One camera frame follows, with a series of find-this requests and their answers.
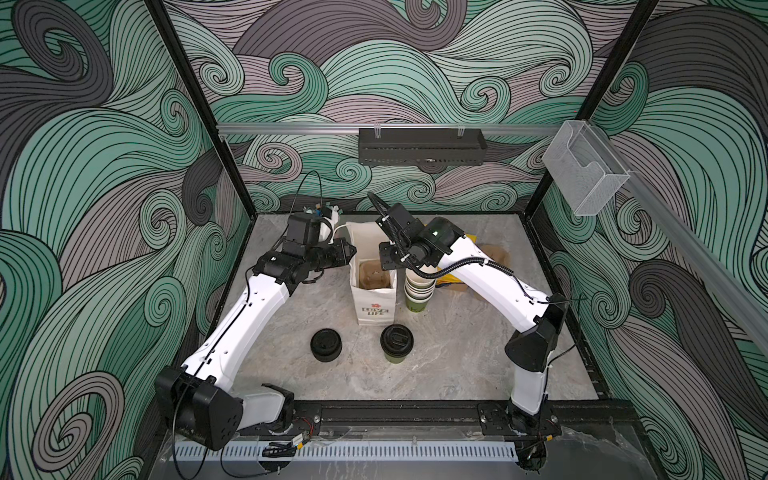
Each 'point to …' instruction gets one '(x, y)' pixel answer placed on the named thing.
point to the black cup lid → (396, 340)
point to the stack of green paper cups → (418, 289)
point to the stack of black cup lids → (326, 345)
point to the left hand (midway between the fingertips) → (355, 245)
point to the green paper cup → (395, 360)
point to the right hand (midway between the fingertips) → (383, 260)
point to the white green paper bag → (374, 289)
